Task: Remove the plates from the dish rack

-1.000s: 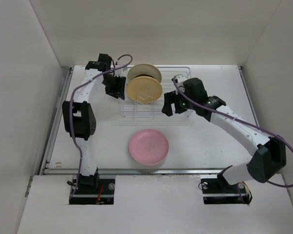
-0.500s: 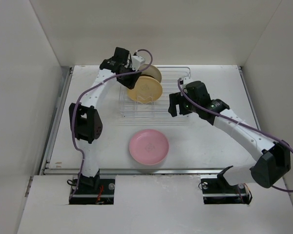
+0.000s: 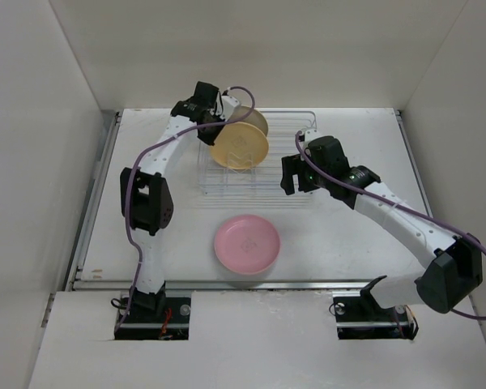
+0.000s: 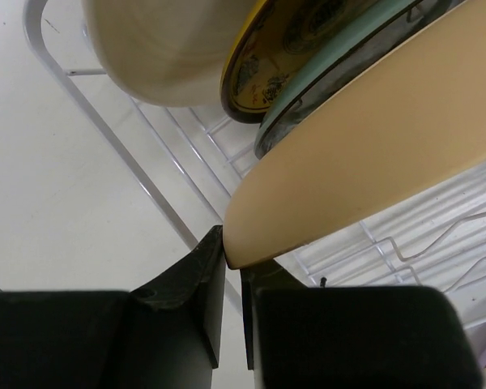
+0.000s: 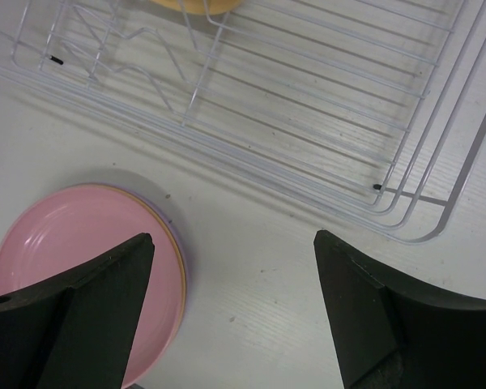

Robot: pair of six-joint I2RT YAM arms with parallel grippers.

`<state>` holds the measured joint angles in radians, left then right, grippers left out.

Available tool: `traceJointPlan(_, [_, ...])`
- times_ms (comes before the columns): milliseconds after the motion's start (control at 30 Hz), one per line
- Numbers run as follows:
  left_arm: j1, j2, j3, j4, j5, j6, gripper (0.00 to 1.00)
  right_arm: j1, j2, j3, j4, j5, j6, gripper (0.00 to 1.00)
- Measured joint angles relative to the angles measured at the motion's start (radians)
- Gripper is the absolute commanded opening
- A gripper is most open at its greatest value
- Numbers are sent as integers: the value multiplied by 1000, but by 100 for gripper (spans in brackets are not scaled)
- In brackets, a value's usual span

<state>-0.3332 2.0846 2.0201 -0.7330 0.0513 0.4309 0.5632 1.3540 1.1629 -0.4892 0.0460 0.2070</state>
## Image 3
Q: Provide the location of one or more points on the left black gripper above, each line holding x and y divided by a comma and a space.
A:
211, 138

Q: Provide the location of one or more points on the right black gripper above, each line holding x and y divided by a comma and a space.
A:
294, 164

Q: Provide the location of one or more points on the pink plastic plate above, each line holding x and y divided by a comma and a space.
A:
247, 244

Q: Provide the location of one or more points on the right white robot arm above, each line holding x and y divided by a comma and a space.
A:
450, 261

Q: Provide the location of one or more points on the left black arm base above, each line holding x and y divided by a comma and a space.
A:
170, 321

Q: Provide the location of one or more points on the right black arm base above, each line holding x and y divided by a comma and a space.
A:
358, 318

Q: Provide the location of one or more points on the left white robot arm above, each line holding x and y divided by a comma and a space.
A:
146, 201

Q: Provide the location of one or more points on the beige plastic plate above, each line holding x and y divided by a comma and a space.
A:
252, 117

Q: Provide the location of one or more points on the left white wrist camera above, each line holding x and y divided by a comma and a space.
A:
227, 105

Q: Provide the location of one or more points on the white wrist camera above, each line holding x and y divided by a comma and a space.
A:
227, 105
308, 135

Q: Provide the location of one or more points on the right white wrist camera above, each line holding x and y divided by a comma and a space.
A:
308, 135

